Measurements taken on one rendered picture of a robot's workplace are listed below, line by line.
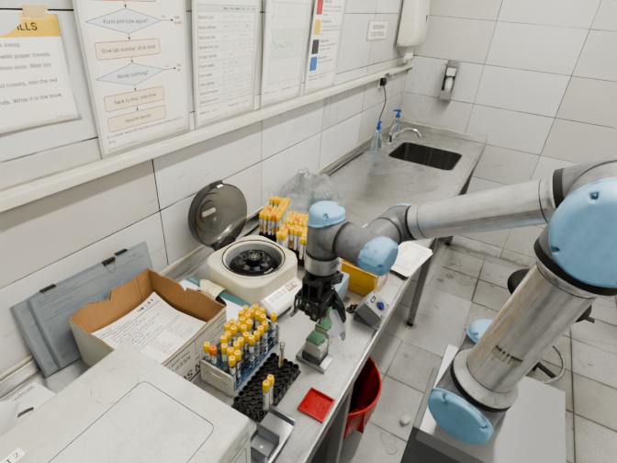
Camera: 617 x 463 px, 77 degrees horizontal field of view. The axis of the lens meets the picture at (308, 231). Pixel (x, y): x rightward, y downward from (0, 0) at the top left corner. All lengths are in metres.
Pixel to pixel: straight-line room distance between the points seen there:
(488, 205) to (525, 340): 0.23
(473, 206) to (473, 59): 2.40
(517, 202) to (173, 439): 0.64
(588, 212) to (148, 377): 0.65
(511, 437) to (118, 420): 0.80
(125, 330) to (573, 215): 1.00
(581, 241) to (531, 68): 2.57
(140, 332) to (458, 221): 0.82
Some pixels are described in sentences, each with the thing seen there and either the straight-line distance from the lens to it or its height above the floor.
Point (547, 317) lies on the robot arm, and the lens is 0.65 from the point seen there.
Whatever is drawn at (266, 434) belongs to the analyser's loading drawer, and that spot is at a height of 0.93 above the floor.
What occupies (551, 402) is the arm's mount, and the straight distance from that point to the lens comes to 1.17.
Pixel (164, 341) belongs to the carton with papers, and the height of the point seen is 0.94.
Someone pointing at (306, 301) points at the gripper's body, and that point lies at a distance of 0.88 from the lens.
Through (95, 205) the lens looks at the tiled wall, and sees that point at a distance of 1.10.
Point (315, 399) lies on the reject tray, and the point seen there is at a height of 0.88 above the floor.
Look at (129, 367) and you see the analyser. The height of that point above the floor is 1.17.
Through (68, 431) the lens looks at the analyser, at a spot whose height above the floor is 1.17.
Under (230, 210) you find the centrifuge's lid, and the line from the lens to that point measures 1.37.
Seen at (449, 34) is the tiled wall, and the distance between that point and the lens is 3.13.
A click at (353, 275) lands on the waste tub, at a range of 1.28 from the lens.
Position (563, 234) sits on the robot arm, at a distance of 0.56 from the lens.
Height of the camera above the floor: 1.71
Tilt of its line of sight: 31 degrees down
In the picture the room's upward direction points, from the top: 5 degrees clockwise
